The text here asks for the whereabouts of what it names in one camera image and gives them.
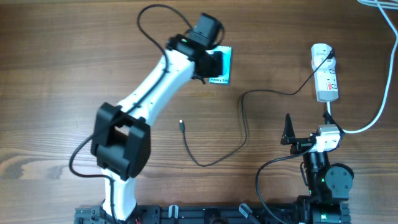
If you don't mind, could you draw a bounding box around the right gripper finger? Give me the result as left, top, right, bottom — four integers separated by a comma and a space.
280, 113, 295, 145
323, 111, 345, 134

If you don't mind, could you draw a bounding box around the turquoise Galaxy S25 smartphone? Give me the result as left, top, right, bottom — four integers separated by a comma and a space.
206, 46, 233, 85

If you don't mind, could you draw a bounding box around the black USB charging cable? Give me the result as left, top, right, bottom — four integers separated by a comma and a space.
178, 49, 335, 167

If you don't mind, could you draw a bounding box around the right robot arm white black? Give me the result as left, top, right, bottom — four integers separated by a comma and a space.
255, 111, 354, 223

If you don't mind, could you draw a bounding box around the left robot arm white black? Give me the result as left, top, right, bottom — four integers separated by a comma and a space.
69, 13, 225, 223

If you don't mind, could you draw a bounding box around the white power strip socket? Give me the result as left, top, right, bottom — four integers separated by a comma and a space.
313, 63, 339, 103

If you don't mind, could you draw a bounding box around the white USB charger adapter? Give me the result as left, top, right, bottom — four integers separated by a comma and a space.
311, 43, 336, 70

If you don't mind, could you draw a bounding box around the white power strip cord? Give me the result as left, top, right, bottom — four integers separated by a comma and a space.
326, 0, 398, 134

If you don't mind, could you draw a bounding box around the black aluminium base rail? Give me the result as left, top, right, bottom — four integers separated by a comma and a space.
73, 203, 352, 224

